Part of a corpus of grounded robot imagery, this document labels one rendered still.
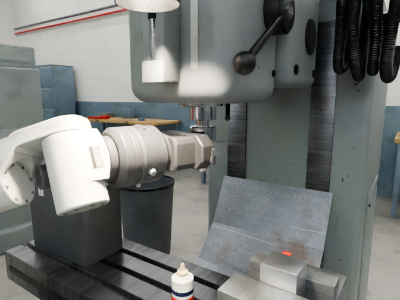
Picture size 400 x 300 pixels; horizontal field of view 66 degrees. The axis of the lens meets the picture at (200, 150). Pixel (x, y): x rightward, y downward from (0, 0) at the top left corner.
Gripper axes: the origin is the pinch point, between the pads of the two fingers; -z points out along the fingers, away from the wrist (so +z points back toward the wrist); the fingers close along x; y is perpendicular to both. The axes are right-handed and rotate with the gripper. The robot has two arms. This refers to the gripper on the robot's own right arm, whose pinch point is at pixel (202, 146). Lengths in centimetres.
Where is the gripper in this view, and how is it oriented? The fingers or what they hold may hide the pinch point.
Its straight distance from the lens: 56.1
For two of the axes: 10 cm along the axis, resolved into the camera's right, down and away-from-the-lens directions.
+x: -6.7, -1.3, 7.3
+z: -7.4, 1.0, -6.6
